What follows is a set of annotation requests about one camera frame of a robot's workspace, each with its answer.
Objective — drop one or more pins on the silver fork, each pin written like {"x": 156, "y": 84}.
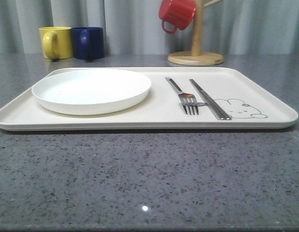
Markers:
{"x": 187, "y": 100}

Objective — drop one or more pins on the white round plate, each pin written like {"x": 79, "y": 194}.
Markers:
{"x": 92, "y": 91}

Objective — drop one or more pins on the wooden mug tree stand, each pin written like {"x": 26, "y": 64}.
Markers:
{"x": 196, "y": 57}

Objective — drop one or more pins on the grey curtain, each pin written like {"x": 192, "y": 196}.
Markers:
{"x": 133, "y": 27}

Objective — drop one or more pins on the navy blue mug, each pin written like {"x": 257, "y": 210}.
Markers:
{"x": 88, "y": 43}

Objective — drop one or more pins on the beige rabbit serving tray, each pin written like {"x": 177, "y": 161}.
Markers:
{"x": 249, "y": 105}

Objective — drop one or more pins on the red ribbed mug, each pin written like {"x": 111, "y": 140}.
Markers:
{"x": 176, "y": 14}

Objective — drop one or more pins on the yellow mug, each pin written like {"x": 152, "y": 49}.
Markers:
{"x": 56, "y": 42}

